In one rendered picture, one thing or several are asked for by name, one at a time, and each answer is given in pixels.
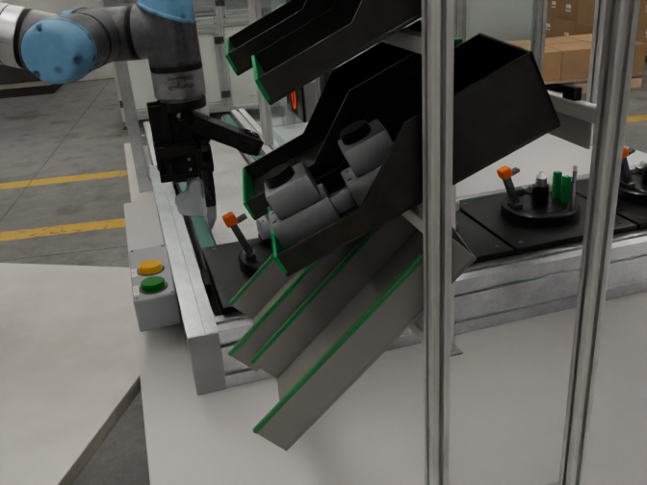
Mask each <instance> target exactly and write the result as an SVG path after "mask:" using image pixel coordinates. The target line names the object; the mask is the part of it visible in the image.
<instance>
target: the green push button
mask: <svg viewBox="0 0 647 485"><path fill-rule="evenodd" d="M165 285H166V281H165V278H163V277H161V276H151V277H147V278H145V279H143V281H142V282H141V289H142V291H144V292H147V293H152V292H157V291H160V290H161V289H162V288H164V287H165Z"/></svg>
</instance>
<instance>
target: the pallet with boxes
mask: <svg viewBox="0 0 647 485"><path fill-rule="evenodd" d="M591 41H592V34H585V35H574V36H565V37H554V38H545V51H544V65H543V81H544V84H545V86H546V89H560V88H563V86H564V85H568V84H571V85H574V86H578V87H582V94H587V84H588V73H589V63H590V52H591ZM646 46H647V43H646V42H641V41H636V43H635V51H634V67H633V75H632V82H631V89H641V86H642V78H643V69H644V62H645V54H646Z"/></svg>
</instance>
